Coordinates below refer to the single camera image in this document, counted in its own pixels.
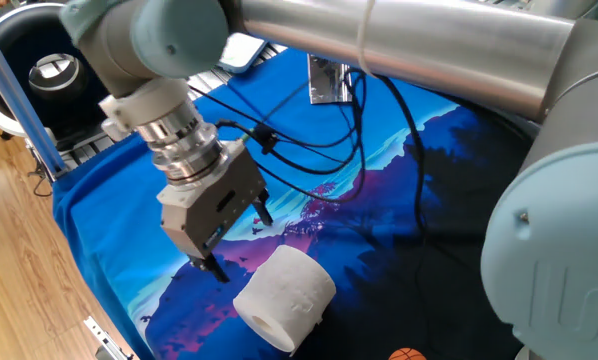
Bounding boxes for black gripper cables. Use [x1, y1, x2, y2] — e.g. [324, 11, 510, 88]
[188, 69, 430, 236]

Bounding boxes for metal rail bracket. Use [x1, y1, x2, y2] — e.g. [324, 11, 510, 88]
[82, 315, 135, 360]

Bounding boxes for white teach pendant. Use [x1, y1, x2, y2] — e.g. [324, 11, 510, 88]
[217, 32, 269, 75]

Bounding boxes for aluminium frame post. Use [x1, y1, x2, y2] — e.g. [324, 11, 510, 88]
[0, 14, 71, 181]

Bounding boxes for white toilet paper roll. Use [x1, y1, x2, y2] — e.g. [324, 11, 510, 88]
[232, 244, 337, 356]

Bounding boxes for grey Schunk gripper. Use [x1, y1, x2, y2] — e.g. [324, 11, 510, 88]
[159, 148, 275, 284]

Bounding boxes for small orange basketball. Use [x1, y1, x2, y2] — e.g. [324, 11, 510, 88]
[387, 347, 428, 360]

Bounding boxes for black round ring device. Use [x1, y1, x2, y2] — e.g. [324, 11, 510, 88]
[0, 2, 111, 144]

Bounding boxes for blue landscape print tablecloth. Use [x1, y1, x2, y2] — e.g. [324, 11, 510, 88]
[52, 47, 540, 360]

